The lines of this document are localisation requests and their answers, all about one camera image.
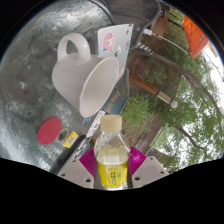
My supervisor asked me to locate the wooden lamp post with globe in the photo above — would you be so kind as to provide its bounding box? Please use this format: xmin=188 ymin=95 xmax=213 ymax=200
xmin=129 ymin=73 xmax=179 ymax=110

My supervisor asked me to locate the tree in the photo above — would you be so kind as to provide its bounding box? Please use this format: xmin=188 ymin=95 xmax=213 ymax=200
xmin=133 ymin=48 xmax=224 ymax=134

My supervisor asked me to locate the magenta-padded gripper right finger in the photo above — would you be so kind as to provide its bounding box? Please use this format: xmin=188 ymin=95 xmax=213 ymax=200
xmin=128 ymin=145 xmax=170 ymax=189

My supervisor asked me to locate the silver laptop with stickers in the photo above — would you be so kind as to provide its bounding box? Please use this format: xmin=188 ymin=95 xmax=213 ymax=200
xmin=96 ymin=23 xmax=134 ymax=79

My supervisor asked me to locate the white ceramic mug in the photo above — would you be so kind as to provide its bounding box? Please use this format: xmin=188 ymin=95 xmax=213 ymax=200
xmin=51 ymin=32 xmax=120 ymax=119

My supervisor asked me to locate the clear bottle with yellow label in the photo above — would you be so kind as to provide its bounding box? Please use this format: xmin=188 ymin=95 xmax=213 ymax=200
xmin=93 ymin=114 xmax=131 ymax=191

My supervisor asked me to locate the orange patio umbrella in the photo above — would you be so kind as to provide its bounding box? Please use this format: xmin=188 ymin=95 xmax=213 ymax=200
xmin=153 ymin=15 xmax=210 ymax=60

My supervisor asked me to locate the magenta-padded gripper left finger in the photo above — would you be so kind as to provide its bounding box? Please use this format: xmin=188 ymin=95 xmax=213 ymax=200
xmin=56 ymin=147 xmax=99 ymax=189

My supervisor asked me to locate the wooden bench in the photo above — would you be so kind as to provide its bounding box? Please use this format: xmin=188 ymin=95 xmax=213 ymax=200
xmin=151 ymin=11 xmax=169 ymax=37

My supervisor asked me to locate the yellow card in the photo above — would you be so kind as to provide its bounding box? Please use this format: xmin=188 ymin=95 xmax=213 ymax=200
xmin=62 ymin=130 xmax=79 ymax=149

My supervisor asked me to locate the flat round red coaster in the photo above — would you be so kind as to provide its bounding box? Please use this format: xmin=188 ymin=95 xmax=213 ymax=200
xmin=36 ymin=116 xmax=63 ymax=146

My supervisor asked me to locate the yellow and blue striped cone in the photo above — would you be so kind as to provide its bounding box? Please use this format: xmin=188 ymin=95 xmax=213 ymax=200
xmin=135 ymin=41 xmax=154 ymax=55

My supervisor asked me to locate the white sticker sheet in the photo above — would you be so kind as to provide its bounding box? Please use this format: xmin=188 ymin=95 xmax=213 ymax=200
xmin=85 ymin=109 xmax=107 ymax=138

